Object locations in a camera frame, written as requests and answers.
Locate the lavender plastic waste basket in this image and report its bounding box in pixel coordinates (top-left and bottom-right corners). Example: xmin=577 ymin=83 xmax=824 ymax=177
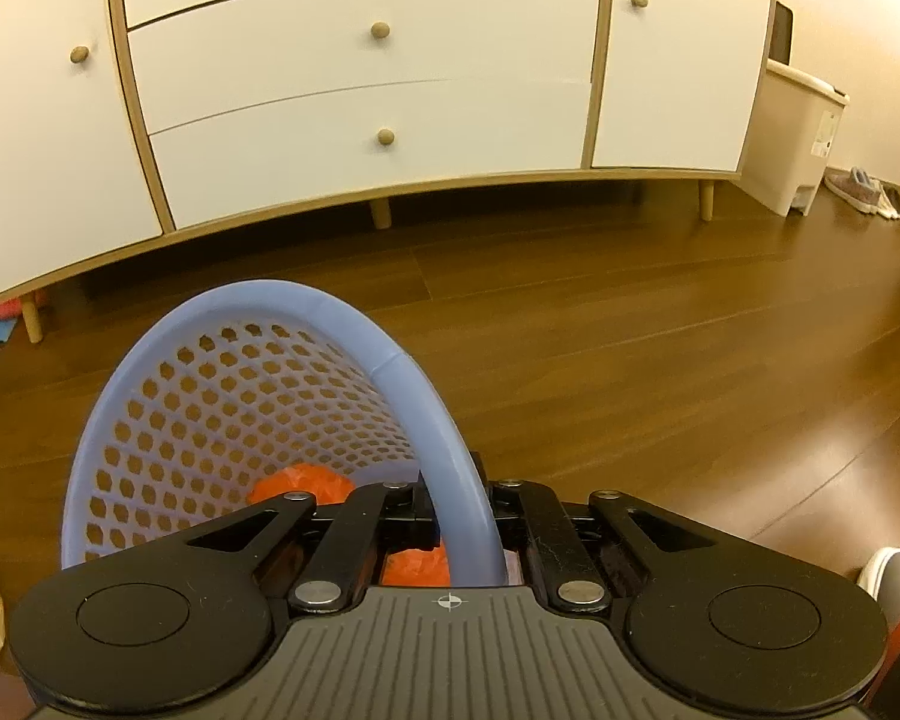
xmin=61 ymin=280 xmax=507 ymax=587

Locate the red plastic bag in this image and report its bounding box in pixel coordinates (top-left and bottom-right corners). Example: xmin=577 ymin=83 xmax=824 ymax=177
xmin=245 ymin=463 xmax=450 ymax=587

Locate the red grey white shoe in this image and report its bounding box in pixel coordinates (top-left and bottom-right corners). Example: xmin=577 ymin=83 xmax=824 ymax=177
xmin=855 ymin=544 xmax=900 ymax=691

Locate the grey sneakers pair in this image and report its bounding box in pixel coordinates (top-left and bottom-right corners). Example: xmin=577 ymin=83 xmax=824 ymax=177
xmin=824 ymin=167 xmax=900 ymax=221

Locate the beige pedal trash bin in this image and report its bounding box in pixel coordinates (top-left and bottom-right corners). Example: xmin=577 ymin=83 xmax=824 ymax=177
xmin=736 ymin=59 xmax=850 ymax=216

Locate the white wooden sideboard cabinet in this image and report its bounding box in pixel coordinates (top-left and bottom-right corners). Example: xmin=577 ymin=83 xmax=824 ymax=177
xmin=0 ymin=0 xmax=775 ymax=338

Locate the black monitor screen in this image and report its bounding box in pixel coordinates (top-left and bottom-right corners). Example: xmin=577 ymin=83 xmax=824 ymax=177
xmin=769 ymin=2 xmax=793 ymax=65

